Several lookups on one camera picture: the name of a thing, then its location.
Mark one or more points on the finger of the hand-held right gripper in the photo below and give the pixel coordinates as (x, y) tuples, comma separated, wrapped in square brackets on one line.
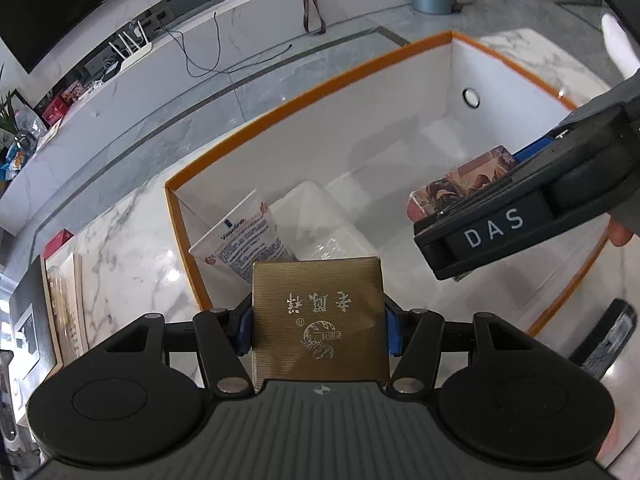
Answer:
[(590, 120)]

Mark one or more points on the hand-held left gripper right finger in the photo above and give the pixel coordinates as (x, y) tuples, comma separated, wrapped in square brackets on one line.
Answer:
[(393, 331)]

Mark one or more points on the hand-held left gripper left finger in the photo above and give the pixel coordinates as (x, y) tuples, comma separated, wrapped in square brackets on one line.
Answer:
[(243, 331)]

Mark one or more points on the colourful illustrated card box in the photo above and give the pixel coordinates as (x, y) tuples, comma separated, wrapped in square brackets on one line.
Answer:
[(450, 189)]

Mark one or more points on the gold foil packet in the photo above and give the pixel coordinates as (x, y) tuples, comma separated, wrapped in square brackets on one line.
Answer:
[(315, 310)]

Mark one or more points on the white printed cream tube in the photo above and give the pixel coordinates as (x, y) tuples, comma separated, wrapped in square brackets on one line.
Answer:
[(240, 246)]

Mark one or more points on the orange cardboard box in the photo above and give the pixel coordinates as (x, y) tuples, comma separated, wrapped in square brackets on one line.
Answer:
[(400, 110)]

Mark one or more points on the person's right hand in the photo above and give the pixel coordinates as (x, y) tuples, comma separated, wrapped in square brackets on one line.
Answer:
[(620, 232)]

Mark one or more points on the person's leg with white sock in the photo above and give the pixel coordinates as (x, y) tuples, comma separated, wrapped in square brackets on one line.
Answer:
[(620, 45)]

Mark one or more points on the clear plastic box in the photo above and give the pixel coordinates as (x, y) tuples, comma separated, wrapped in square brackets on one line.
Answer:
[(320, 220)]

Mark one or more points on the black remote control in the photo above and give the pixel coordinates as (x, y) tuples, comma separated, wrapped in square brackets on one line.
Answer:
[(602, 340)]

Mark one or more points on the small red box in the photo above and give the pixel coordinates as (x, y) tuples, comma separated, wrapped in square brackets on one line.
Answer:
[(59, 244)]

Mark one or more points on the white marble media console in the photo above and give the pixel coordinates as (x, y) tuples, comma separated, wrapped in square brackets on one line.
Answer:
[(150, 110)]

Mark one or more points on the white router with antennas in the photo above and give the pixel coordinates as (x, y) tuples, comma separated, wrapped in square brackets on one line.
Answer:
[(135, 52)]

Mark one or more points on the green potted plant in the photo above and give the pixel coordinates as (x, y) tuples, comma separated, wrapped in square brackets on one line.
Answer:
[(7, 105)]

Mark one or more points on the black television screen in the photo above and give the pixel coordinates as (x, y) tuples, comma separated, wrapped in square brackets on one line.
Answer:
[(75, 0)]

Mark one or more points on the black picture frame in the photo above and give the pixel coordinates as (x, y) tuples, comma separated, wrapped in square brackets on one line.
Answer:
[(30, 320)]

